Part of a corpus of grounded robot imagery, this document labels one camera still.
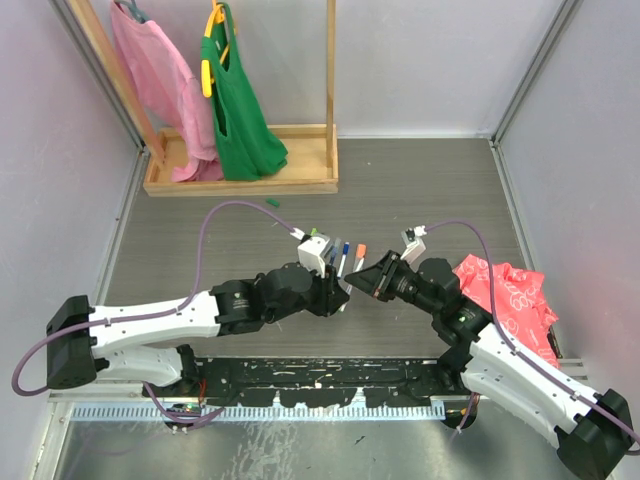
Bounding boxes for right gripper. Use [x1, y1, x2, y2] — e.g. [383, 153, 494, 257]
[345, 249, 440, 316]

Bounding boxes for white pen black tip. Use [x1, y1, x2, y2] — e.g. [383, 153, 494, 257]
[338, 251, 348, 279]

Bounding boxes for orange highlighter cap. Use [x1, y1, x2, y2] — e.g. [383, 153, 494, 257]
[355, 244, 367, 259]

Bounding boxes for clear pen cap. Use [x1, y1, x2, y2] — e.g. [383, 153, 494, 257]
[331, 238, 342, 256]

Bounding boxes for translucent highlighter body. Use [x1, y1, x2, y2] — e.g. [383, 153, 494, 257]
[353, 257, 364, 272]

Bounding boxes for wooden clothes rack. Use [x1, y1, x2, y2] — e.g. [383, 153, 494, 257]
[71, 1, 339, 197]

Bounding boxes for red patterned cloth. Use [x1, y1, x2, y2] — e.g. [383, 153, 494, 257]
[453, 254, 559, 367]

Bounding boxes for green tank top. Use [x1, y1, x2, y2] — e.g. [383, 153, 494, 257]
[201, 3, 289, 182]

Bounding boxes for pink shirt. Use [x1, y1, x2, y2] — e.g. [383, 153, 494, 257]
[110, 1, 224, 182]

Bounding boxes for yellow hanger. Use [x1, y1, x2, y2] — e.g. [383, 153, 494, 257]
[201, 1, 239, 99]

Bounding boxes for blue grey hanger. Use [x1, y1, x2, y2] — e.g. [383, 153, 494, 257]
[115, 0, 150, 24]

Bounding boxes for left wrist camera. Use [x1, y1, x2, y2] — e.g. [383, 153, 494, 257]
[291, 228, 331, 278]

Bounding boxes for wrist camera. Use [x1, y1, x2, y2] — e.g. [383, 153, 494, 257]
[401, 225, 427, 264]
[291, 228, 331, 278]

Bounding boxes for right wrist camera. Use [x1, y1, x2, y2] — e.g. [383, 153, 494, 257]
[401, 225, 427, 264]

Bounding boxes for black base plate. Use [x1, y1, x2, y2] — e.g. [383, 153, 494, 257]
[157, 358, 470, 408]

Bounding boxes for grey slotted cable duct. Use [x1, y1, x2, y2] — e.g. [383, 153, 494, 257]
[70, 401, 446, 422]

